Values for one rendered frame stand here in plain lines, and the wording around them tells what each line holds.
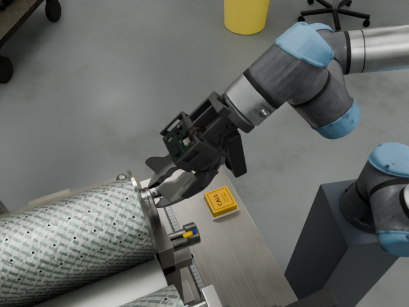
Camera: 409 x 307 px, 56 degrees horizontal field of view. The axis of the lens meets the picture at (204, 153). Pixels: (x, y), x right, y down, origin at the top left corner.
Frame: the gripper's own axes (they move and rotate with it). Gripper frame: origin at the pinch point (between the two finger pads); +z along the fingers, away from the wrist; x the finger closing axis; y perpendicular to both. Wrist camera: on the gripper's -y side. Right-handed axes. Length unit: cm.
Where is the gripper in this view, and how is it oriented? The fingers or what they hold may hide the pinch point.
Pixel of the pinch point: (160, 193)
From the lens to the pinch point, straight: 67.1
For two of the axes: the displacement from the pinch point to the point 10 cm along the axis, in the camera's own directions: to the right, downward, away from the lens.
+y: -5.9, -2.9, -7.5
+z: -7.0, 6.4, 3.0
